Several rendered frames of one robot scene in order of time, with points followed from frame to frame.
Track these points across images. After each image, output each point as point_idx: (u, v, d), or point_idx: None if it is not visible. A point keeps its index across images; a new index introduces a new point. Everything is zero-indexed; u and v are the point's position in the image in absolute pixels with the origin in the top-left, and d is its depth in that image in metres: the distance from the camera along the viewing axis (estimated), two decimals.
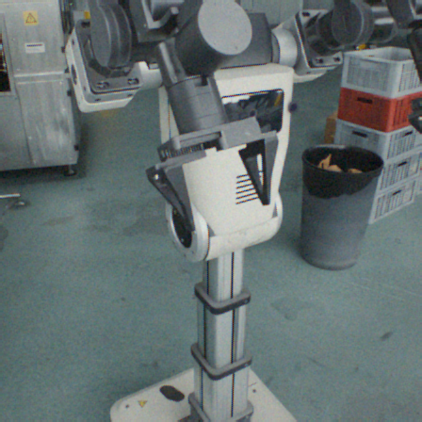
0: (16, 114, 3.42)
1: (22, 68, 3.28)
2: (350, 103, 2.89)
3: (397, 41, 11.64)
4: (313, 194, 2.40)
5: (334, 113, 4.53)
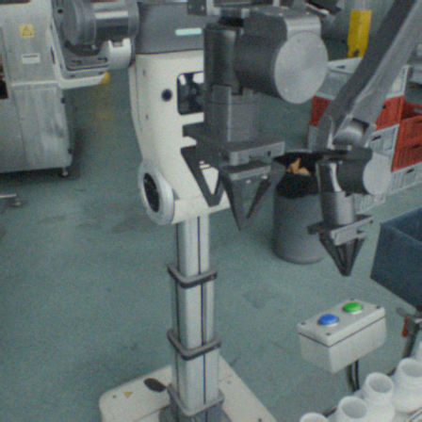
0: (13, 120, 3.67)
1: (19, 77, 3.52)
2: (321, 110, 3.14)
3: None
4: (282, 195, 2.65)
5: None
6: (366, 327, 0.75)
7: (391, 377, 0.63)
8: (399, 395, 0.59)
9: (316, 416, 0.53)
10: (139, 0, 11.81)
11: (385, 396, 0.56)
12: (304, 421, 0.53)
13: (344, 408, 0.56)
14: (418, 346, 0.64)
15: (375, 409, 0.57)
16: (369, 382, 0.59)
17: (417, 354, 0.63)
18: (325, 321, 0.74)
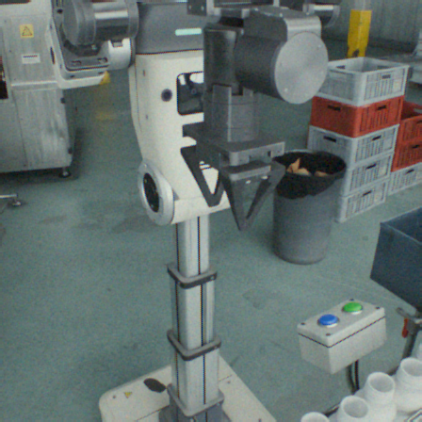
0: (13, 120, 3.67)
1: (19, 77, 3.52)
2: (321, 110, 3.14)
3: (388, 44, 11.89)
4: (282, 195, 2.65)
5: None
6: (366, 327, 0.75)
7: (394, 375, 0.63)
8: (399, 393, 0.60)
9: (316, 415, 0.53)
10: (139, 0, 11.81)
11: (388, 395, 0.56)
12: (305, 421, 0.53)
13: (347, 407, 0.56)
14: (418, 346, 0.64)
15: (378, 408, 0.57)
16: (370, 382, 0.59)
17: (419, 355, 0.63)
18: (325, 321, 0.74)
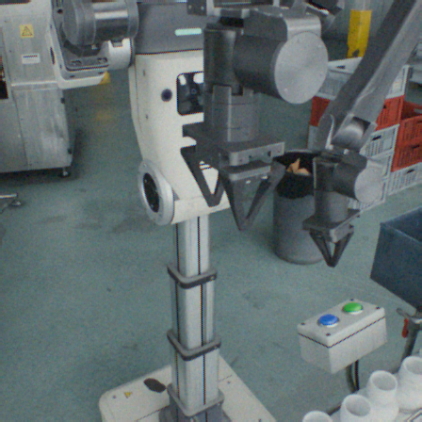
0: (13, 120, 3.67)
1: (19, 77, 3.52)
2: (321, 110, 3.14)
3: None
4: (282, 195, 2.65)
5: None
6: (366, 327, 0.75)
7: (398, 373, 0.63)
8: (399, 389, 0.60)
9: (316, 413, 0.53)
10: (139, 0, 11.81)
11: (392, 392, 0.56)
12: (306, 421, 0.53)
13: (350, 405, 0.56)
14: (421, 346, 0.64)
15: (382, 407, 0.57)
16: (371, 381, 0.59)
17: None
18: (325, 321, 0.74)
